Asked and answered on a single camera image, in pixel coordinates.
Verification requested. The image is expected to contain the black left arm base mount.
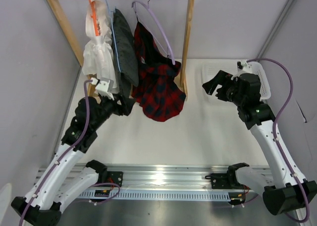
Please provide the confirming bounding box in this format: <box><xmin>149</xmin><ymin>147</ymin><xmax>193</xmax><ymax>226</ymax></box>
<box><xmin>106</xmin><ymin>171</ymin><xmax>124</xmax><ymax>187</ymax></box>

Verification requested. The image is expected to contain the dark grey dotted skirt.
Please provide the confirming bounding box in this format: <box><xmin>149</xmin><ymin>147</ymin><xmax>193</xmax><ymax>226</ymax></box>
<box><xmin>112</xmin><ymin>9</ymin><xmax>139</xmax><ymax>98</ymax></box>

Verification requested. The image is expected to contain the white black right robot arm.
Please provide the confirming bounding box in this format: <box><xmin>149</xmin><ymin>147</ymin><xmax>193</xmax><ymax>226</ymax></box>
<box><xmin>202</xmin><ymin>70</ymin><xmax>317</xmax><ymax>215</ymax></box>

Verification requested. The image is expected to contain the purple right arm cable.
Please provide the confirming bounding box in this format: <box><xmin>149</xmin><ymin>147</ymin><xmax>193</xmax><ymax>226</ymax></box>
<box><xmin>222</xmin><ymin>58</ymin><xmax>312</xmax><ymax>223</ymax></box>

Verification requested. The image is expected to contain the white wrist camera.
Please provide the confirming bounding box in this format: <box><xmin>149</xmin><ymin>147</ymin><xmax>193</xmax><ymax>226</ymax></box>
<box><xmin>91</xmin><ymin>77</ymin><xmax>114</xmax><ymax>100</ymax></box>
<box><xmin>237</xmin><ymin>59</ymin><xmax>253</xmax><ymax>76</ymax></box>

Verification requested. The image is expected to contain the white ruffled dress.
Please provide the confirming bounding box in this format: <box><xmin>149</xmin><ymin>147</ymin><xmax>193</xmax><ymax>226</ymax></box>
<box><xmin>82</xmin><ymin>0</ymin><xmax>119</xmax><ymax>94</ymax></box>

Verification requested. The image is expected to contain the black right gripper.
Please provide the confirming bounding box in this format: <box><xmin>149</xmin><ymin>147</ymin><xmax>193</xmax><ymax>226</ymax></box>
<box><xmin>203</xmin><ymin>70</ymin><xmax>245</xmax><ymax>107</ymax></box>

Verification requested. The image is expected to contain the light blue wire hanger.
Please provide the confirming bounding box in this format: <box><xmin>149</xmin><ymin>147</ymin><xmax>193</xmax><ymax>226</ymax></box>
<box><xmin>105</xmin><ymin>0</ymin><xmax>122</xmax><ymax>73</ymax></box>

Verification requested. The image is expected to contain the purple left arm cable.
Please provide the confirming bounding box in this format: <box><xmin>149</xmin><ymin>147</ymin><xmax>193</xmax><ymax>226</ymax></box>
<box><xmin>18</xmin><ymin>78</ymin><xmax>122</xmax><ymax>226</ymax></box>

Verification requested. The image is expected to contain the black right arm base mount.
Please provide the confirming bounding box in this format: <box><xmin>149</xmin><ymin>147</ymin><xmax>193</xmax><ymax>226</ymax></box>
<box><xmin>205</xmin><ymin>173</ymin><xmax>248</xmax><ymax>190</ymax></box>

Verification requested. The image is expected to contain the red black plaid garment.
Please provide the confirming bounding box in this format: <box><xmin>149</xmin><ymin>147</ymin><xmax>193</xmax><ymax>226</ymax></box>
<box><xmin>132</xmin><ymin>22</ymin><xmax>186</xmax><ymax>122</ymax></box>

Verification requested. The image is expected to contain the white perforated plastic basket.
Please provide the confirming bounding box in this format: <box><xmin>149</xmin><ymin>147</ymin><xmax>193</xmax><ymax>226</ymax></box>
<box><xmin>202</xmin><ymin>60</ymin><xmax>271</xmax><ymax>101</ymax></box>

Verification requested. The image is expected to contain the white slotted cable duct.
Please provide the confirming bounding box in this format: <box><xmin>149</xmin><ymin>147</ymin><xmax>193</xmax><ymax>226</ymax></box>
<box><xmin>78</xmin><ymin>189</ymin><xmax>230</xmax><ymax>202</ymax></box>

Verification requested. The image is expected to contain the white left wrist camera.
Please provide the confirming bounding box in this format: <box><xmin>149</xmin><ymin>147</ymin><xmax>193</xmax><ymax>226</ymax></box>
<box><xmin>91</xmin><ymin>77</ymin><xmax>114</xmax><ymax>100</ymax></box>

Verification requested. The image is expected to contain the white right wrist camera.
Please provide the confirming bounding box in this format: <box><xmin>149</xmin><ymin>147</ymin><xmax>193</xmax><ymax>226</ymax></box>
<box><xmin>237</xmin><ymin>59</ymin><xmax>253</xmax><ymax>76</ymax></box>

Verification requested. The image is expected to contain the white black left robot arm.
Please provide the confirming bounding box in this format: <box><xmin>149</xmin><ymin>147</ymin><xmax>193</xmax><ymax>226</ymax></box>
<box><xmin>11</xmin><ymin>95</ymin><xmax>135</xmax><ymax>226</ymax></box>

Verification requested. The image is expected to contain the orange plastic hanger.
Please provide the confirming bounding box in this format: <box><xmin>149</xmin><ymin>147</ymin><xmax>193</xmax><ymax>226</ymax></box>
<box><xmin>88</xmin><ymin>0</ymin><xmax>101</xmax><ymax>36</ymax></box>

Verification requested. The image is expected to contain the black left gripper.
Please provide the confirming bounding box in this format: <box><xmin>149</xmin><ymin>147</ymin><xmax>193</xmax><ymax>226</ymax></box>
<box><xmin>92</xmin><ymin>91</ymin><xmax>136</xmax><ymax>130</ymax></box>

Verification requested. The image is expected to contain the purple plastic hanger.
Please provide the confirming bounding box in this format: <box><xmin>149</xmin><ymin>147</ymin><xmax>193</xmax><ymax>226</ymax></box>
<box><xmin>131</xmin><ymin>0</ymin><xmax>179</xmax><ymax>66</ymax></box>

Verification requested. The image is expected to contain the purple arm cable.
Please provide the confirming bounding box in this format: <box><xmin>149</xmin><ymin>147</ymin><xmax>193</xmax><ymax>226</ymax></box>
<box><xmin>18</xmin><ymin>78</ymin><xmax>122</xmax><ymax>226</ymax></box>
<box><xmin>222</xmin><ymin>58</ymin><xmax>312</xmax><ymax>223</ymax></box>

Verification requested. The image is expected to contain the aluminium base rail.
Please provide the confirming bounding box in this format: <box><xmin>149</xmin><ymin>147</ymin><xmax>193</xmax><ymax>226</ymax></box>
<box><xmin>33</xmin><ymin>125</ymin><xmax>304</xmax><ymax>193</ymax></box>

